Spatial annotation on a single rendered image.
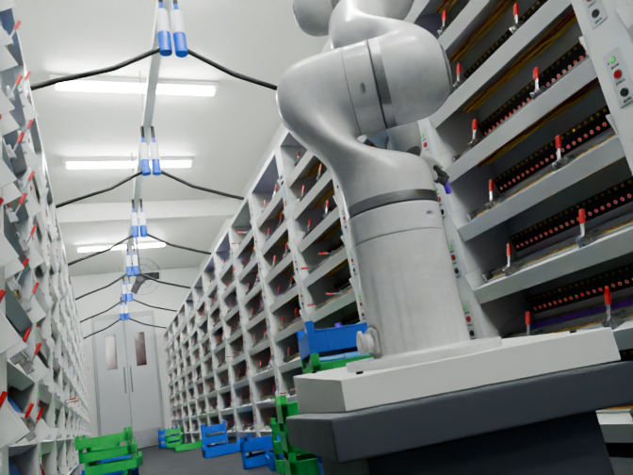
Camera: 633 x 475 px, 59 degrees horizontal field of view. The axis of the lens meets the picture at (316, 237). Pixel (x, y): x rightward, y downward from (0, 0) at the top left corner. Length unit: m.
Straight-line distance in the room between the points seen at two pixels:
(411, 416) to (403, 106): 0.39
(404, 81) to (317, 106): 0.11
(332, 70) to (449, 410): 0.43
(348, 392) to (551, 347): 0.23
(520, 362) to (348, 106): 0.37
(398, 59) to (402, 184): 0.16
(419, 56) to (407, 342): 0.35
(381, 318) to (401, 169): 0.18
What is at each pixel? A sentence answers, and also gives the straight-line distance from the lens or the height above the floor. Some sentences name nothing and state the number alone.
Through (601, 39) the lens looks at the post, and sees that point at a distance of 1.41.
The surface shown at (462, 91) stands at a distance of 1.77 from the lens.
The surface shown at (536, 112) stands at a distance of 1.53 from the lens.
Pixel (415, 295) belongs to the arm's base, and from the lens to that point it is 0.65.
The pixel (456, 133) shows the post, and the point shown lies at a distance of 1.92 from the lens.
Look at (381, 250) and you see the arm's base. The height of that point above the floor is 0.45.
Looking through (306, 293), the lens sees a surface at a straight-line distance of 3.01.
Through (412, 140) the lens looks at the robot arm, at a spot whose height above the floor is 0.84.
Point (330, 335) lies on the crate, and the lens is 1.40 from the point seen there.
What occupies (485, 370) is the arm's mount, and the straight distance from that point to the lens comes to 0.63.
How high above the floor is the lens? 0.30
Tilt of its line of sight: 16 degrees up
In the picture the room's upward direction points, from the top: 10 degrees counter-clockwise
